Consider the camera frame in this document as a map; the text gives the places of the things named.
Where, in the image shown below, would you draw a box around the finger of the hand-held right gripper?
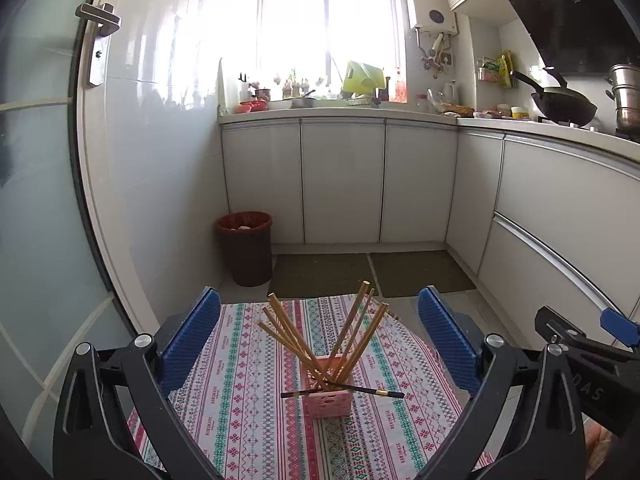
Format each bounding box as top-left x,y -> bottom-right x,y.
600,308 -> 640,349
534,306 -> 640,367

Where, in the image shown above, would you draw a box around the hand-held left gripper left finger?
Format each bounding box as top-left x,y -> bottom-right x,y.
52,286 -> 223,480

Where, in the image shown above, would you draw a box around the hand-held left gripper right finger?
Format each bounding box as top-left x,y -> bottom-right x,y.
417,286 -> 587,480

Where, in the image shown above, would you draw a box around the wooden chopstick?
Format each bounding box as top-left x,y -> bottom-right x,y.
343,302 -> 390,380
256,320 -> 323,380
337,289 -> 377,378
267,292 -> 328,386
329,281 -> 373,376
261,306 -> 321,373

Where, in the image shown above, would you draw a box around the black chopstick with gold band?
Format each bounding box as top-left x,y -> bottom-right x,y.
280,382 -> 406,400

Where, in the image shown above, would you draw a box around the pink perforated chopstick holder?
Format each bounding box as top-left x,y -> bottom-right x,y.
304,355 -> 352,418

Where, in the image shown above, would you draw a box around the person's right hand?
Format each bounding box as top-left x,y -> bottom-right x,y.
585,422 -> 618,480

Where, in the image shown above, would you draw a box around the brown floor mat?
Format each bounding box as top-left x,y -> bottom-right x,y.
272,253 -> 383,301
369,250 -> 477,298

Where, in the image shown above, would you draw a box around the patterned red green tablecloth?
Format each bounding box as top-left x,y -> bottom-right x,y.
127,294 -> 496,480

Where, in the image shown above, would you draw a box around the dark red trash bin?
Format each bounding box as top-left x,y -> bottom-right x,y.
216,211 -> 274,288

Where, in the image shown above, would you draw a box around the white base cabinet with drawers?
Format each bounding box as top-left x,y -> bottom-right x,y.
445,127 -> 640,361

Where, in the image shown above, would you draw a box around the white base cabinet with doors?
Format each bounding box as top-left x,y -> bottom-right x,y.
221,117 -> 458,246

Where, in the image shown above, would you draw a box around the black wok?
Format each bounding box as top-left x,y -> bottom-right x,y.
511,66 -> 598,128

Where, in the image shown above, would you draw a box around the stainless steel steamer pot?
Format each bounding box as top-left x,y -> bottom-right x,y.
606,64 -> 640,133

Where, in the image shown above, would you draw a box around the white cutting board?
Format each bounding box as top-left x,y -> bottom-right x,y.
216,57 -> 228,116

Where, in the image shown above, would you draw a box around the yellow-green plastic bag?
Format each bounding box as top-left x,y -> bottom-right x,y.
342,60 -> 386,98

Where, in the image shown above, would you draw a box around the water heater pipes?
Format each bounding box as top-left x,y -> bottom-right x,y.
419,30 -> 453,78

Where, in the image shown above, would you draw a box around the black range hood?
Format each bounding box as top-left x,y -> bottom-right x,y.
487,0 -> 640,76

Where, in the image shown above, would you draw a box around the white water heater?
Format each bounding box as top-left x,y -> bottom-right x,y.
402,0 -> 458,37

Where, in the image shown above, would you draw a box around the kitchen window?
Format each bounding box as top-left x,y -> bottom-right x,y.
256,0 -> 403,101

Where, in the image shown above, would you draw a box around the wall rack with packets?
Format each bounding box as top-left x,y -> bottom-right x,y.
477,50 -> 516,88

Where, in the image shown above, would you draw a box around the metal door handle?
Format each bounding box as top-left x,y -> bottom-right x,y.
75,2 -> 122,87

